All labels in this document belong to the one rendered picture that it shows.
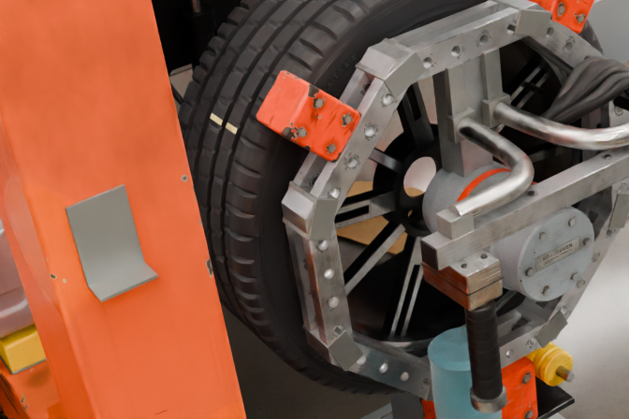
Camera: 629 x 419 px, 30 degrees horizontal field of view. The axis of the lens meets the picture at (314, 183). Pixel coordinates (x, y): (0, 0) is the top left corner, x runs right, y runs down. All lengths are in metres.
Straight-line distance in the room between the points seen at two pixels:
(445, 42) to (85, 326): 0.59
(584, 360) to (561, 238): 1.22
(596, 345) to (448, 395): 1.22
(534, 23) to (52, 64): 0.72
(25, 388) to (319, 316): 0.48
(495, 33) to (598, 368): 1.31
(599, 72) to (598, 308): 1.39
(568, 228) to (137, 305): 0.59
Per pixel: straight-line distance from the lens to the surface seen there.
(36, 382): 1.77
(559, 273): 1.53
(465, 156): 1.56
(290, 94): 1.40
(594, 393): 2.62
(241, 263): 1.53
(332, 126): 1.41
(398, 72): 1.44
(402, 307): 1.74
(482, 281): 1.33
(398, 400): 2.00
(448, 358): 1.54
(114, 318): 1.17
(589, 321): 2.83
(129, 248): 1.14
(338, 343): 1.55
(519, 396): 1.81
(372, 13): 1.50
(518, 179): 1.37
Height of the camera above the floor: 1.69
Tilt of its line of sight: 29 degrees down
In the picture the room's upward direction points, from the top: 10 degrees counter-clockwise
